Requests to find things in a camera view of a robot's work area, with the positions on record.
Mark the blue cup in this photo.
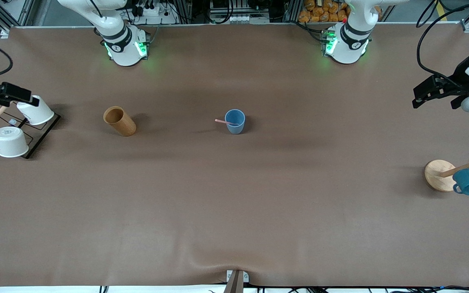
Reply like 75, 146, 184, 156
224, 109, 246, 135

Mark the white paper cup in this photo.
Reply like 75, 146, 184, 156
0, 127, 29, 158
17, 95, 55, 125

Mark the wooden mug tree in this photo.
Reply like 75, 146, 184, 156
425, 146, 469, 192

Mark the brown bamboo tube holder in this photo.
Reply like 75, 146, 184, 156
103, 106, 137, 137

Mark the orange packaged snacks pile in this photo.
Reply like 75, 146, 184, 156
298, 0, 351, 23

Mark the white power strip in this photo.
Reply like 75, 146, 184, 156
135, 3, 178, 25

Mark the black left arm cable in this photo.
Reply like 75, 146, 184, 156
416, 0, 469, 79

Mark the black wire cup rack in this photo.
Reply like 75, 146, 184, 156
0, 102, 61, 159

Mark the metal table bracket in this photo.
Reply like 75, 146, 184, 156
226, 270, 250, 284

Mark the brown camera mast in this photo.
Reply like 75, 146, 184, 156
223, 271, 244, 293

